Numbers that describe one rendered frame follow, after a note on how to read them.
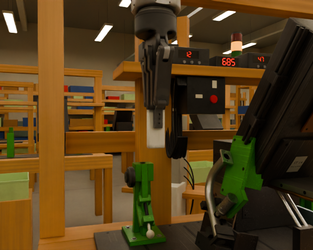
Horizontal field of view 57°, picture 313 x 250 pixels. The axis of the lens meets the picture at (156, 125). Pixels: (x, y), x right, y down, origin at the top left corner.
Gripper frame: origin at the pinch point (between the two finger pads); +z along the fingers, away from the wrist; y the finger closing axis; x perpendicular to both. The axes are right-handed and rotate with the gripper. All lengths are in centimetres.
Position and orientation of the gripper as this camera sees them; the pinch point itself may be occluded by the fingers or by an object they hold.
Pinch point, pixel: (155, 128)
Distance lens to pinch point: 52.1
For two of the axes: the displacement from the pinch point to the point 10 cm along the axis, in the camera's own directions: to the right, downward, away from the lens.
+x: 9.6, -0.1, 2.9
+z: 0.0, 10.0, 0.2
